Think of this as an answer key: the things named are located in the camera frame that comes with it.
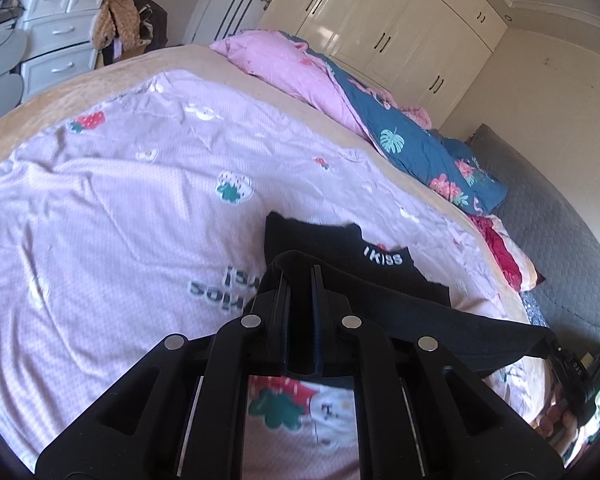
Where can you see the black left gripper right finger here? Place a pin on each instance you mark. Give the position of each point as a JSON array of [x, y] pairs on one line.
[[420, 413]]

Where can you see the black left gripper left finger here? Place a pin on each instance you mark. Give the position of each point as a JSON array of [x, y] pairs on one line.
[[180, 411]]

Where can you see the black IKISS long-sleeve shirt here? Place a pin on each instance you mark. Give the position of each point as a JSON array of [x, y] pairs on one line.
[[395, 296]]

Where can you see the right hand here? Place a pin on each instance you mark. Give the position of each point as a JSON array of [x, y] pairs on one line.
[[557, 425]]

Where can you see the blue patterned pillow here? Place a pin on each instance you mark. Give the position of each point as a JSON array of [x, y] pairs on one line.
[[533, 310]]

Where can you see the red and cream pillow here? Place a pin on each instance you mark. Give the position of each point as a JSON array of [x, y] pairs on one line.
[[517, 268]]

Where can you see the grey quilted headboard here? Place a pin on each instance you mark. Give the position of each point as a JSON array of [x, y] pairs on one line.
[[550, 231]]

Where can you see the pink strawberry print quilt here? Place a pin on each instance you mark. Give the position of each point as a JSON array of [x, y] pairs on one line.
[[144, 217]]

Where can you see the blue floral duvet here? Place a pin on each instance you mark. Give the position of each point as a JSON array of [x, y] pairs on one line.
[[291, 66]]

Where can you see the beige bed sheet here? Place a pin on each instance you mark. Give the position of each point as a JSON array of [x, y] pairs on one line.
[[81, 92]]

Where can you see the cream glossy wardrobe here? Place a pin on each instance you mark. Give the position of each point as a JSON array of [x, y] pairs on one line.
[[426, 53]]

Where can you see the black bag on floor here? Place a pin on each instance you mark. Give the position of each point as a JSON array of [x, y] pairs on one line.
[[153, 27]]

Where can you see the tan fuzzy garment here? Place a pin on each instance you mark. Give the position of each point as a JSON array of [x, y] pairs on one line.
[[116, 19]]

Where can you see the white door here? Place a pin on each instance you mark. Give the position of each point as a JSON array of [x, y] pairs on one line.
[[213, 20]]

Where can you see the white drawer cabinet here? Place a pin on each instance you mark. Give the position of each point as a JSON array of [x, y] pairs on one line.
[[59, 43]]

